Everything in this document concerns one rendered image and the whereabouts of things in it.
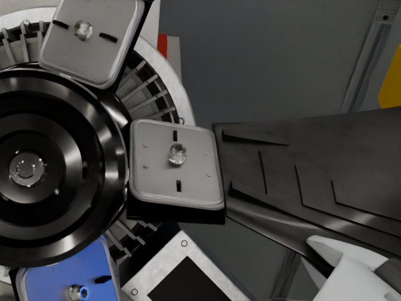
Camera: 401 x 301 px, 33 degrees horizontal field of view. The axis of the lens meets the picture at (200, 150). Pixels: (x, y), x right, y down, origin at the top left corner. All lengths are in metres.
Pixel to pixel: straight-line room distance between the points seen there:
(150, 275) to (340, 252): 0.20
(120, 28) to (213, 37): 0.81
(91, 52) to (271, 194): 0.15
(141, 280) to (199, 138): 0.14
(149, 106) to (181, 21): 0.67
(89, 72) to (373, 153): 0.22
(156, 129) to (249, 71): 0.82
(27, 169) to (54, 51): 0.12
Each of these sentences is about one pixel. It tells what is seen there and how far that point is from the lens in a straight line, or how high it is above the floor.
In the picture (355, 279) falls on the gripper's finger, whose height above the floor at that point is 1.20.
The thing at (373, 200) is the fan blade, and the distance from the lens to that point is 0.50.
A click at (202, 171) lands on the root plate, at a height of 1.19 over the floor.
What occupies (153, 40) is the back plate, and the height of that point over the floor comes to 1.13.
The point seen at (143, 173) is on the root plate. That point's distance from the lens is 0.46.
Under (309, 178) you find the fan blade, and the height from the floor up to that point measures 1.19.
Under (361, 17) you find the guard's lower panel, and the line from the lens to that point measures 1.29.
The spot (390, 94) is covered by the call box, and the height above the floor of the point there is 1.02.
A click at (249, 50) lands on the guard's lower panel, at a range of 1.28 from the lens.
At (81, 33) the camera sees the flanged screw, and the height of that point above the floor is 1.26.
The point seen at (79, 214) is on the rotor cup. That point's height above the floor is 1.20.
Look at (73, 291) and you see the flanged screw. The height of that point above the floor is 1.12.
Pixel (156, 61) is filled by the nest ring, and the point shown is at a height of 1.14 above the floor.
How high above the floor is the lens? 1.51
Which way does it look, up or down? 42 degrees down
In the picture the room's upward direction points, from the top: 11 degrees clockwise
